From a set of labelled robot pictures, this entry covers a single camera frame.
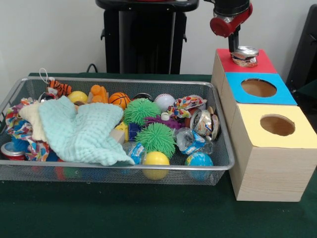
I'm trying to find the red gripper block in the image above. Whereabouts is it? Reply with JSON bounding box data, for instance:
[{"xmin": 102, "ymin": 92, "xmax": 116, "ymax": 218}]
[{"xmin": 210, "ymin": 3, "xmax": 254, "ymax": 54}]

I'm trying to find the crushed silver can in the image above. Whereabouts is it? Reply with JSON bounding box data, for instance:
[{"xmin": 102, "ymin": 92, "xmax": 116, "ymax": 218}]
[
  {"xmin": 190, "ymin": 109, "xmax": 220, "ymax": 141},
  {"xmin": 230, "ymin": 46, "xmax": 260, "ymax": 67}
]

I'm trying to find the shallow mesh bin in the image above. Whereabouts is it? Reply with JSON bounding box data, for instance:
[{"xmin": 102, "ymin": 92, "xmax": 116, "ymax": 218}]
[{"xmin": 0, "ymin": 76, "xmax": 235, "ymax": 186}]

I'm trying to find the wooden three-hole box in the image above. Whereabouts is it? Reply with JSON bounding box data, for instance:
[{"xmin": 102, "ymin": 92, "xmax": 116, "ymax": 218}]
[{"xmin": 211, "ymin": 48, "xmax": 317, "ymax": 202}]

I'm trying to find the black flat panel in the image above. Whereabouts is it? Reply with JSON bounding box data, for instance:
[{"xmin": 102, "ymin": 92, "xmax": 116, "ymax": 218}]
[{"xmin": 284, "ymin": 3, "xmax": 317, "ymax": 86}]

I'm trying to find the dark green side tablecloth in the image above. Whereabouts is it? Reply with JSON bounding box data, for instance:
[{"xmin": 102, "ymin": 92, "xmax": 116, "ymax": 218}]
[{"xmin": 296, "ymin": 81, "xmax": 317, "ymax": 100}]

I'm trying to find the green spiky ball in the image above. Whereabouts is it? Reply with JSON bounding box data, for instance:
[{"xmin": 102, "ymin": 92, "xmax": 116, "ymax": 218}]
[
  {"xmin": 123, "ymin": 98, "xmax": 161, "ymax": 126},
  {"xmin": 135, "ymin": 123, "xmax": 177, "ymax": 158}
]

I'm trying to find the blue globe ball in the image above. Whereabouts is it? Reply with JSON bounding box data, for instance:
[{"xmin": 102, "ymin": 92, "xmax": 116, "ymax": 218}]
[{"xmin": 185, "ymin": 152, "xmax": 214, "ymax": 180}]

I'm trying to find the small orange basketball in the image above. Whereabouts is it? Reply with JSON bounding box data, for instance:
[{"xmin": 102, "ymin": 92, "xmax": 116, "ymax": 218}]
[{"xmin": 108, "ymin": 92, "xmax": 131, "ymax": 110}]

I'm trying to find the yellow ball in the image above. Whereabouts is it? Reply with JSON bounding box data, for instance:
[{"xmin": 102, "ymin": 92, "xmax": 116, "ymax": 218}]
[
  {"xmin": 67, "ymin": 91, "xmax": 89, "ymax": 104},
  {"xmin": 142, "ymin": 151, "xmax": 171, "ymax": 180}
]

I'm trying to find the mint waffle cloth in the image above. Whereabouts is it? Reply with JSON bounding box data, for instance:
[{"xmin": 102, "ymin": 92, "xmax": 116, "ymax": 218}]
[{"xmin": 38, "ymin": 96, "xmax": 136, "ymax": 166}]

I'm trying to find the tiger plush toy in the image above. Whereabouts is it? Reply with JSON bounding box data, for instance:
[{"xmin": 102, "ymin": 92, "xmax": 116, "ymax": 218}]
[{"xmin": 47, "ymin": 78, "xmax": 73, "ymax": 97}]

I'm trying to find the cream cloth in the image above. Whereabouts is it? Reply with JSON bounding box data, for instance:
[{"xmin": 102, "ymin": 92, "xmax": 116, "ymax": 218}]
[{"xmin": 19, "ymin": 103, "xmax": 48, "ymax": 142}]

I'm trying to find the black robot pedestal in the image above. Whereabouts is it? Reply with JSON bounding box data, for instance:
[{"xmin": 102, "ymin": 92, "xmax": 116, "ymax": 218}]
[{"xmin": 95, "ymin": 0, "xmax": 200, "ymax": 74}]

